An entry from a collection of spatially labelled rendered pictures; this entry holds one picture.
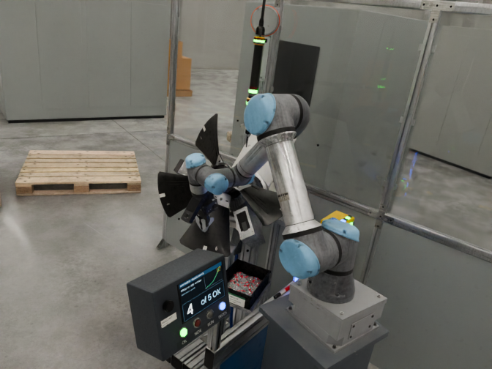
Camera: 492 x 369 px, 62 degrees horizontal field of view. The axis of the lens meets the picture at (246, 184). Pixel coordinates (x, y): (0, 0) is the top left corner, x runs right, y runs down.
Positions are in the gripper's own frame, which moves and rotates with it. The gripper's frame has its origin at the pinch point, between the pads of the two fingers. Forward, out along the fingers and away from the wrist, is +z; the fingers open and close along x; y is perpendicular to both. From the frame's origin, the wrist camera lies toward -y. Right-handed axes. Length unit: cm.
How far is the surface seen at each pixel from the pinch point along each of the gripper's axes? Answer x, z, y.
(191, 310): -42, -26, -43
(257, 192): -8.7, -7.0, 26.7
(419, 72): -43, -39, 111
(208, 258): -37, -32, -31
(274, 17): 36, -57, 104
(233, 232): 0.6, 15.4, 18.3
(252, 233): -11.8, 9.3, 17.7
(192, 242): 4.8, 7.3, -3.1
